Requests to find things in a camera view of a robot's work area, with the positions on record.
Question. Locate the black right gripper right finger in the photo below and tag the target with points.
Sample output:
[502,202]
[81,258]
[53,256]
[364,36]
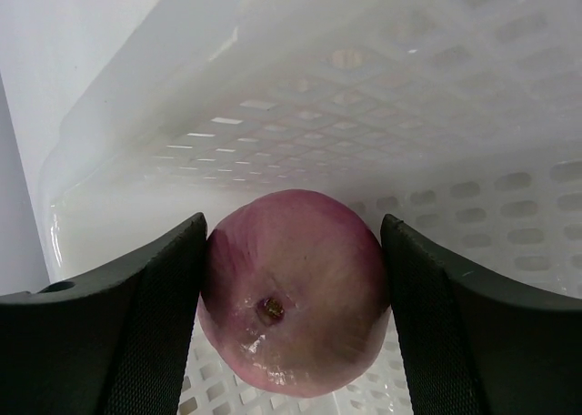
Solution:
[474,341]

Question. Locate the white perforated plastic basket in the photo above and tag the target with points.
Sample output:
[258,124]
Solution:
[461,118]

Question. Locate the purple onion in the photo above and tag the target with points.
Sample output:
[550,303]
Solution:
[295,294]

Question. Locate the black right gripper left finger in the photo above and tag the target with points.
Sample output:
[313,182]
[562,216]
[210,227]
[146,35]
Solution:
[113,340]

